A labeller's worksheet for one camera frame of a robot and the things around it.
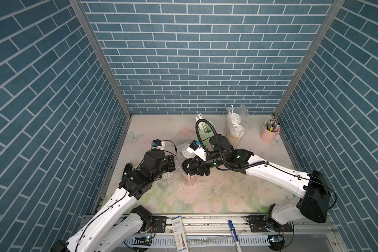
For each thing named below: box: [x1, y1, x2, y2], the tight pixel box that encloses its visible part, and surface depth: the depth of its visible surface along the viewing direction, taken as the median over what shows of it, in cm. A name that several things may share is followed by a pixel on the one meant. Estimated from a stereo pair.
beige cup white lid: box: [228, 123, 246, 147], surface depth 92 cm
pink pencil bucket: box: [259, 124, 281, 143], surface depth 102 cm
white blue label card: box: [170, 215, 189, 252], surface depth 71 cm
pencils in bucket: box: [264, 117, 281, 132], surface depth 98 cm
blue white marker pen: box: [227, 219, 243, 252], surface depth 71 cm
